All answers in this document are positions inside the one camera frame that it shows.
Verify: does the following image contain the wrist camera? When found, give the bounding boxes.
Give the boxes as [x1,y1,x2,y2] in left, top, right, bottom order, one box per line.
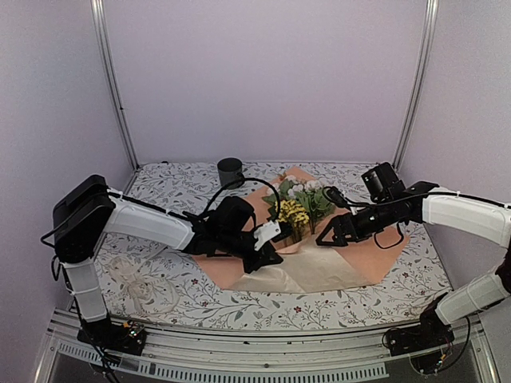
[362,162,406,203]
[253,221,292,251]

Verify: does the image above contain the cream ribbon bow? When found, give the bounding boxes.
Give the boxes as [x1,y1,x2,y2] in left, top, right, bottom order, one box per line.
[108,256,180,318]

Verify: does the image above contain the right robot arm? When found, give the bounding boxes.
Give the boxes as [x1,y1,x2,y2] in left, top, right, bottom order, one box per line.
[316,181,510,348]

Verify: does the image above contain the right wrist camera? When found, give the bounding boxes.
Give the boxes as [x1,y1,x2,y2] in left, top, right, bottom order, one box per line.
[362,162,406,203]

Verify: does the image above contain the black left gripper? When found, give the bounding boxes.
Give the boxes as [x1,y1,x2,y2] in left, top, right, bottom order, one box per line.
[218,229,283,274]

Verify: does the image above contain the floral tablecloth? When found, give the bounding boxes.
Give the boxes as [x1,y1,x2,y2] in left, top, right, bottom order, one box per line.
[94,162,452,332]

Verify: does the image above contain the dark grey mug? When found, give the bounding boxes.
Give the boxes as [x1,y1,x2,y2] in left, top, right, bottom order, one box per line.
[217,157,244,190]

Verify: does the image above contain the left aluminium frame post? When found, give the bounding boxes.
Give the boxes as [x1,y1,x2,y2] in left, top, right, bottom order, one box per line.
[90,0,140,171]

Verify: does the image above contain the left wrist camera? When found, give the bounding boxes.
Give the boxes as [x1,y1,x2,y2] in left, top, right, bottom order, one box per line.
[253,221,292,251]

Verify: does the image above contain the peach wrapping paper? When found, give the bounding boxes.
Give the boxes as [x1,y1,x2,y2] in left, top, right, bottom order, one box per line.
[192,165,412,293]

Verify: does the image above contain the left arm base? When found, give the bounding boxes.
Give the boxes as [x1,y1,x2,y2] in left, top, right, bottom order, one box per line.
[77,312,147,356]

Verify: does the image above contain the white purple flower bunch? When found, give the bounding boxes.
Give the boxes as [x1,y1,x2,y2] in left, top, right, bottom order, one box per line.
[262,167,335,237]

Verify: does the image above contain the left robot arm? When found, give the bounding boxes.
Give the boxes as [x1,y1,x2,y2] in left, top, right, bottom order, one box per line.
[41,175,283,346]

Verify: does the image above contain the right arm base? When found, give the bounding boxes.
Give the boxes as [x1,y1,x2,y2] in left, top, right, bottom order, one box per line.
[382,308,454,375]

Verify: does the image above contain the yellow flower bunch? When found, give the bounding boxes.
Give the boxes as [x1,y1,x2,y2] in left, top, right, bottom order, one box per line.
[278,199,310,243]

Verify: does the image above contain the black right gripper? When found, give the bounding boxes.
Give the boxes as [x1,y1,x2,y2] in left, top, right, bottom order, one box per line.
[316,197,397,247]

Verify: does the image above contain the front aluminium rail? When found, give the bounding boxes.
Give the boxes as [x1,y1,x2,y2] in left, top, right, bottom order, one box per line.
[36,308,505,382]

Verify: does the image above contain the aluminium frame post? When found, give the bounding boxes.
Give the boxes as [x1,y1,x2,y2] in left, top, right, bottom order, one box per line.
[392,0,439,172]
[90,0,140,171]

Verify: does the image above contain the right aluminium frame post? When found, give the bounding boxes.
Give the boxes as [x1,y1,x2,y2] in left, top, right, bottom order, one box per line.
[392,0,439,172]

